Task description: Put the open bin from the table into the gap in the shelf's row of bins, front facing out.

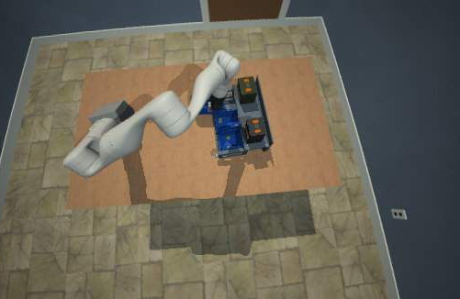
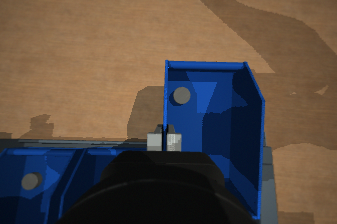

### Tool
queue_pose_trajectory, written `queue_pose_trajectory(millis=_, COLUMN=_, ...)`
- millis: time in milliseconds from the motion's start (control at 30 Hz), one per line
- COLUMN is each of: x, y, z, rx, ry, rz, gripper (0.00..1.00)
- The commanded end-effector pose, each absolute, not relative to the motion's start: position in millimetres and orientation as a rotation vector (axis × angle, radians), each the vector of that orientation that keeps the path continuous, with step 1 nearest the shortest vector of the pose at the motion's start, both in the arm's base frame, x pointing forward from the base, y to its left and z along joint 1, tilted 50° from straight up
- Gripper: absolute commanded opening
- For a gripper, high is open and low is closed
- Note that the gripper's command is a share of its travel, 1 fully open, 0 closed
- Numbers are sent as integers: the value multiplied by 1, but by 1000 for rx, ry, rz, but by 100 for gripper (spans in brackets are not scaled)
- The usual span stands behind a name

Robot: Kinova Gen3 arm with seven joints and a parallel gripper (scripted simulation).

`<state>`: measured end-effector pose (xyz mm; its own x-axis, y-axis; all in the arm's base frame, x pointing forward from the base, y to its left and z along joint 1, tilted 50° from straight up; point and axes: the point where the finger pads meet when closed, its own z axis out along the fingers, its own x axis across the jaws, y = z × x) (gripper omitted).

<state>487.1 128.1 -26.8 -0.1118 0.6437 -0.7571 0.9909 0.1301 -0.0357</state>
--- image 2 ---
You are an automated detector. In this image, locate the grey round disc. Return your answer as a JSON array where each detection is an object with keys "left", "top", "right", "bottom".
[
  {"left": 21, "top": 172, "right": 42, "bottom": 190},
  {"left": 173, "top": 87, "right": 190, "bottom": 104}
]

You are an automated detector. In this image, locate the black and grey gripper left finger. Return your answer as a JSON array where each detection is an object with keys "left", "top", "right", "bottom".
[{"left": 147, "top": 124, "right": 164, "bottom": 151}]

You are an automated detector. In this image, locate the blue bin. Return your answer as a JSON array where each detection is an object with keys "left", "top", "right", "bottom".
[
  {"left": 0, "top": 147, "right": 85, "bottom": 224},
  {"left": 163, "top": 60, "right": 265, "bottom": 219},
  {"left": 58, "top": 147, "right": 147, "bottom": 220}
]

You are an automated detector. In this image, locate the grey metal shelf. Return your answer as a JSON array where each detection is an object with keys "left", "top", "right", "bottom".
[{"left": 0, "top": 132, "right": 278, "bottom": 224}]

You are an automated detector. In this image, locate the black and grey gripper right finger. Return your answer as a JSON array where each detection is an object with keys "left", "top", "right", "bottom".
[{"left": 166, "top": 124, "right": 182, "bottom": 151}]

